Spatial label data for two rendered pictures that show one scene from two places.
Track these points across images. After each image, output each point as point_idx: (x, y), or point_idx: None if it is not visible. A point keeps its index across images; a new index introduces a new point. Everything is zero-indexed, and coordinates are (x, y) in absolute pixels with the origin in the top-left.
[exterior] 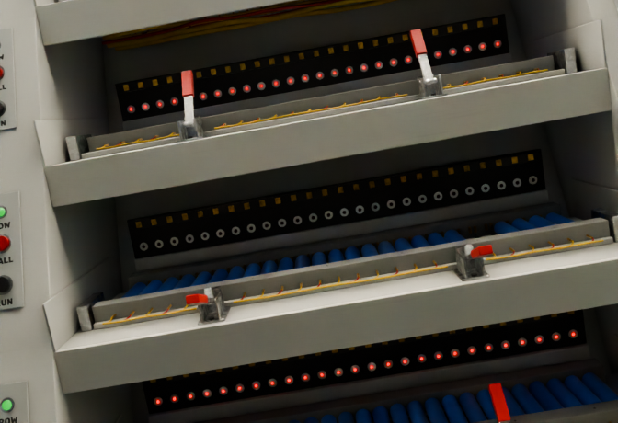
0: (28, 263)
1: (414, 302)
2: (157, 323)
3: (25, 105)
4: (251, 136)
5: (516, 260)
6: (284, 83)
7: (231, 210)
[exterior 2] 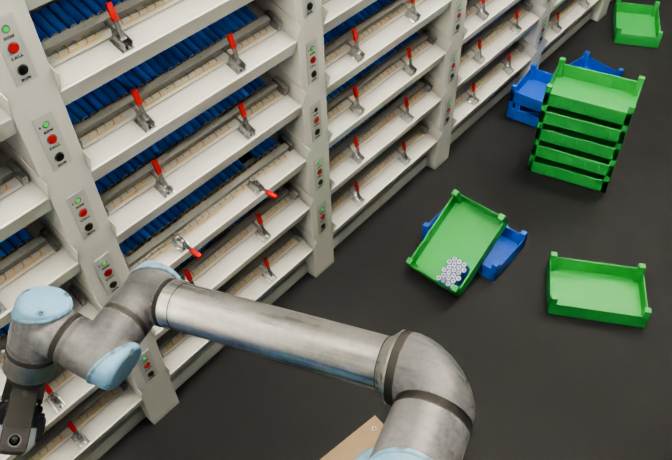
0: (119, 272)
1: (244, 209)
2: (157, 256)
3: (100, 218)
4: (193, 183)
5: (264, 172)
6: None
7: None
